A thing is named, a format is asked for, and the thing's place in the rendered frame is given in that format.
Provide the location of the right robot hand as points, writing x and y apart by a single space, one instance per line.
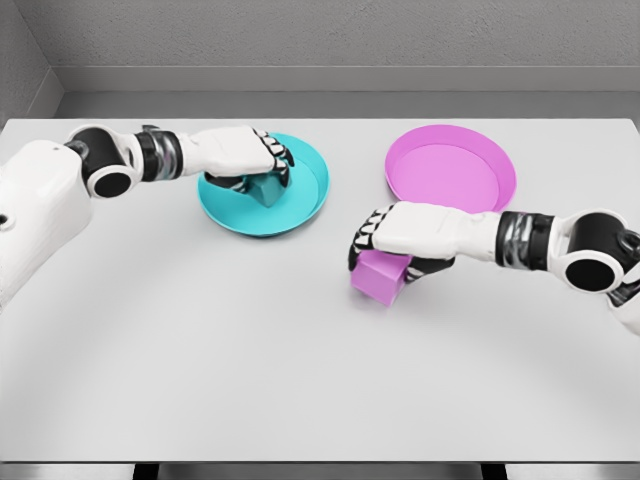
415 230

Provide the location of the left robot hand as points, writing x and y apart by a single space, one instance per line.
235 150

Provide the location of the teal plate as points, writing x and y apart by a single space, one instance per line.
295 200

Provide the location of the pink block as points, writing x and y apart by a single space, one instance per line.
376 280

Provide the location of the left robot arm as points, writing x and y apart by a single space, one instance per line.
75 180

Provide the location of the pink plate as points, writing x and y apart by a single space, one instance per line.
450 165

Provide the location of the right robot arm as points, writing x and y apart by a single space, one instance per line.
560 250

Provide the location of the teal block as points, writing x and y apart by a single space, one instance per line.
266 192

